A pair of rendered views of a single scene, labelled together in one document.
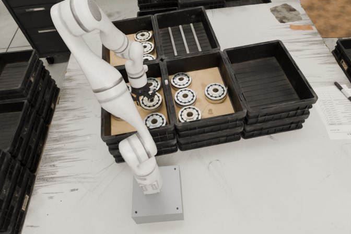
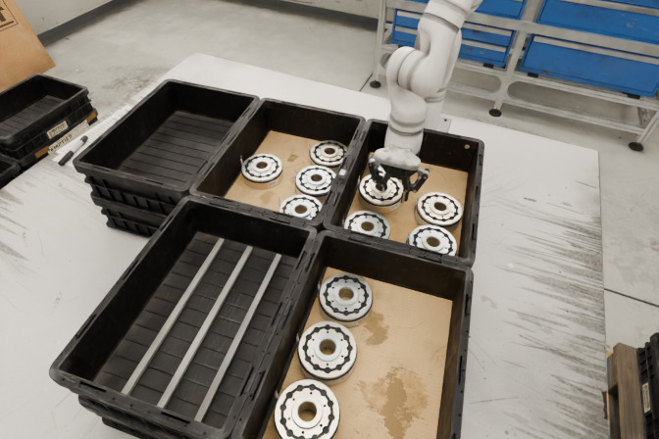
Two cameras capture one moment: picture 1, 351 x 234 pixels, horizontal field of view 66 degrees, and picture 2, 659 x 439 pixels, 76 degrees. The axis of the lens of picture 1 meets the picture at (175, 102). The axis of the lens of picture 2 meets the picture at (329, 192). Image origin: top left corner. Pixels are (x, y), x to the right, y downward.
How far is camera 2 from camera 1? 1.54 m
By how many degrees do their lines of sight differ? 82
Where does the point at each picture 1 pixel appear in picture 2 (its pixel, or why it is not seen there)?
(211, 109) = (288, 159)
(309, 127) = not seen: hidden behind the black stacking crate
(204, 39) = (153, 311)
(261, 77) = (165, 170)
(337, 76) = (39, 173)
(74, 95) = (557, 398)
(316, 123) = not seen: hidden behind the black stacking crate
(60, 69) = not seen: outside the picture
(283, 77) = (136, 156)
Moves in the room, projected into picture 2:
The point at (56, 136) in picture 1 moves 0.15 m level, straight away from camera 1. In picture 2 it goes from (583, 299) to (634, 359)
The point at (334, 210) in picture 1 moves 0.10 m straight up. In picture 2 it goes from (246, 87) to (243, 63)
